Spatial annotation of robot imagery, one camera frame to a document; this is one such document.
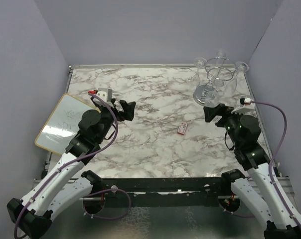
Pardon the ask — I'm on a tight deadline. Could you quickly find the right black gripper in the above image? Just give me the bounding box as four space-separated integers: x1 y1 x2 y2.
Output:
204 103 248 147

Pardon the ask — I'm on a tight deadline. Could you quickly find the small red white box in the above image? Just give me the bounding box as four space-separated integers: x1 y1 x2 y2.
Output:
177 121 188 135

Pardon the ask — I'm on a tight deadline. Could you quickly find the yellow framed whiteboard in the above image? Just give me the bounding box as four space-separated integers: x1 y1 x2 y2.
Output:
34 94 96 155

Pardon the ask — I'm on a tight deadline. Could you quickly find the clear wine glass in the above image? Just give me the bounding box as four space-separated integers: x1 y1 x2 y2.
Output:
216 50 226 67
204 85 219 108
224 62 249 98
191 57 207 88

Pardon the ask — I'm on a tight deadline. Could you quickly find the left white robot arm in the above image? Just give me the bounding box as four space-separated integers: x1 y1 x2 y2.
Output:
7 91 136 239

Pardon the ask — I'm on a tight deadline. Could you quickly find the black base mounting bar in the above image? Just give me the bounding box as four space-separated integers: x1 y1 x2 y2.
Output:
73 174 251 209

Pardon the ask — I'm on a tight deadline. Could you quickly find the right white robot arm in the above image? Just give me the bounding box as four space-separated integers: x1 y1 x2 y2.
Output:
203 104 301 239

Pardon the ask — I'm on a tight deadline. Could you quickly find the chrome wine glass rack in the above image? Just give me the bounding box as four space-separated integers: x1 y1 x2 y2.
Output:
193 57 235 107

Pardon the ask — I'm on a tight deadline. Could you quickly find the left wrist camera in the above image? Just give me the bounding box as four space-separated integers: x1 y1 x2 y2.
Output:
88 88 113 103

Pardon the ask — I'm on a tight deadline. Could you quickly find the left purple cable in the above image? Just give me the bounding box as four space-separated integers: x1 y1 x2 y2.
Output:
13 93 119 239

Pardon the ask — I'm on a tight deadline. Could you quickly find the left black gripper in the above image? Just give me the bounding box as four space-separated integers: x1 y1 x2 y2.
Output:
97 98 135 143

